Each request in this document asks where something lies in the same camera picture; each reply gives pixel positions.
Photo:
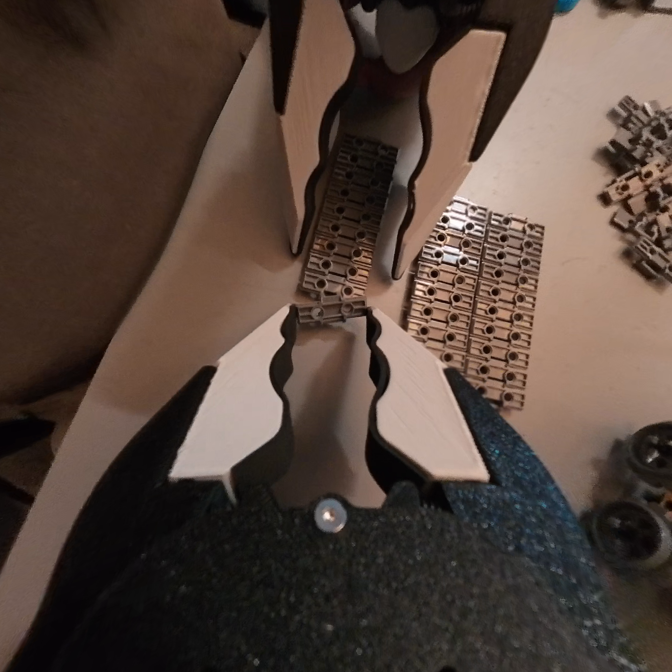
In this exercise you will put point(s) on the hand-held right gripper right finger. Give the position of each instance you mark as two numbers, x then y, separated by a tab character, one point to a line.
425	414

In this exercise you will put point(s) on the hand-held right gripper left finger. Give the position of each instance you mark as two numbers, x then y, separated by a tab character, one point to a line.
231	414

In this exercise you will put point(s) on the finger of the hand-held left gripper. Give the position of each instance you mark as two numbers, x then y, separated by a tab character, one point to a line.
456	115
309	105

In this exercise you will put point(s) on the grey track link strip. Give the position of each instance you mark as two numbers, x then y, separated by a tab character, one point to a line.
446	299
504	315
341	231

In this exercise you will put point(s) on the single grey track link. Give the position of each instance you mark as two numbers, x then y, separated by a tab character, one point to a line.
330	311

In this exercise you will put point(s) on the blue object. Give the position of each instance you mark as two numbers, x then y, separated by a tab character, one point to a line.
567	4

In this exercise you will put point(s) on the pile of loose track pieces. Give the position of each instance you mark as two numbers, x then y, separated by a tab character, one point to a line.
643	194

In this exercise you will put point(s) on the person's brown trouser leg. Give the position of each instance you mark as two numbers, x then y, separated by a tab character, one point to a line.
105	183

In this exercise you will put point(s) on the black toy wheel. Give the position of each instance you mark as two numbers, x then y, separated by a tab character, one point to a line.
630	533
648	456

